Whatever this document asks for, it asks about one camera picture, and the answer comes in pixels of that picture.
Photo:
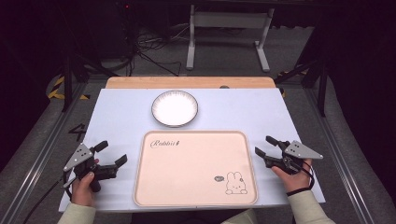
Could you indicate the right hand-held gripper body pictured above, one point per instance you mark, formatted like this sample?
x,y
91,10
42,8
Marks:
x,y
300,151

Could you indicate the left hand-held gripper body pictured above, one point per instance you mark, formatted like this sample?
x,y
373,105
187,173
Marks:
x,y
81,155

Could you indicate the person's right hand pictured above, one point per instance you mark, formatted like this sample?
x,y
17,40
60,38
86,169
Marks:
x,y
292,180

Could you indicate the person's left hand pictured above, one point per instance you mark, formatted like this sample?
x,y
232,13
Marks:
x,y
82,189

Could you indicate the white table board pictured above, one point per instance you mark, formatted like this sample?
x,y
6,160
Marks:
x,y
124,112

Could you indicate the pink rabbit print tray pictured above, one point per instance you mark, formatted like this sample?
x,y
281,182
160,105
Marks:
x,y
194,169

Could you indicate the yellow black floor tape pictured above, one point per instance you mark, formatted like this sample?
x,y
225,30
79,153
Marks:
x,y
57,88

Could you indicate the white plate with dark rim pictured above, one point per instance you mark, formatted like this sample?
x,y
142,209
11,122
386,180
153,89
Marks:
x,y
174,108

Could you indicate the black tripod stand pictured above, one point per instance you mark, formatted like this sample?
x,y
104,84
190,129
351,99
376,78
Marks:
x,y
69,74
320,77

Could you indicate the person's lap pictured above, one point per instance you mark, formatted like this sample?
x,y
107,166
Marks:
x,y
193,217

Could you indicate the wooden table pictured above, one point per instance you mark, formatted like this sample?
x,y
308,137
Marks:
x,y
190,82

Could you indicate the aluminium rail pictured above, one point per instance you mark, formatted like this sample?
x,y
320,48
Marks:
x,y
339,155
40,155

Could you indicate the white metal stand frame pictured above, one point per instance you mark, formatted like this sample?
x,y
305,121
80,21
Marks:
x,y
230,20

